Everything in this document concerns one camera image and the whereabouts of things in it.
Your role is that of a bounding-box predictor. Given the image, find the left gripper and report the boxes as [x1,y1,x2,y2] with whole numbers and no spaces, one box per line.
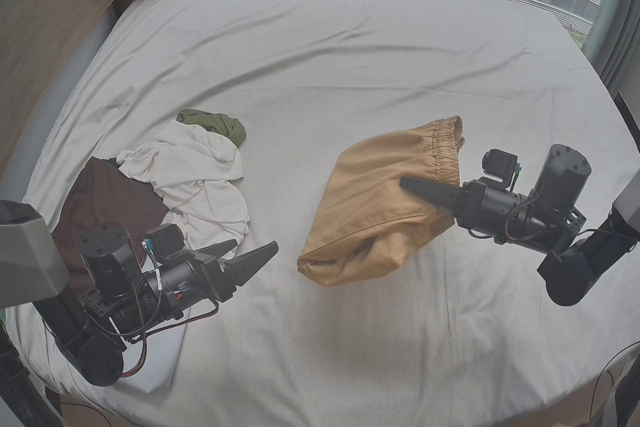
[149,239,279,312]

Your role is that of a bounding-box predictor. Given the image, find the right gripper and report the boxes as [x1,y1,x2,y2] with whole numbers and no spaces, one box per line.
[452,179,532,241]

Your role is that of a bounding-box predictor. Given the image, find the tan shorts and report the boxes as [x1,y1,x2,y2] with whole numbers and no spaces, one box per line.
[297,115,469,289]

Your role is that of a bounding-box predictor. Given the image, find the white garment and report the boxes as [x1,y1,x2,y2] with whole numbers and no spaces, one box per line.
[117,121,251,261]

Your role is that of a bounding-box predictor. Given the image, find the pale grey garment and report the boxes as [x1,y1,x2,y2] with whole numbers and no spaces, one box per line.
[120,309,189,395]

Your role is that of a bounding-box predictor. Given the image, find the green garment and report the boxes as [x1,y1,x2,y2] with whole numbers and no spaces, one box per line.
[176,109,247,148]

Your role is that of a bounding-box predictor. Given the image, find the dark brown garment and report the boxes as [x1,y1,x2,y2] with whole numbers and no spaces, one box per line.
[52,157,169,297]

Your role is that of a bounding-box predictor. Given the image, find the blue-green curtain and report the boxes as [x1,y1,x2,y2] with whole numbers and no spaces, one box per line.
[581,0,640,91]

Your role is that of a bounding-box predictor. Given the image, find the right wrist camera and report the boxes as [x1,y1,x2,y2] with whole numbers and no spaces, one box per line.
[481,148,522,191]

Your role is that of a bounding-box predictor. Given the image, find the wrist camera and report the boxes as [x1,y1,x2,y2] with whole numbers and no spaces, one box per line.
[144,224,184,261]
[481,148,522,191]

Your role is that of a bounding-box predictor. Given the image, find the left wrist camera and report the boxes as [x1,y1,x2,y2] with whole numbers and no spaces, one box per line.
[144,224,184,261]

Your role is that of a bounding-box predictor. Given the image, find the black cable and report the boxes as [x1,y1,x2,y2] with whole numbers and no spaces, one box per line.
[594,340,640,417]

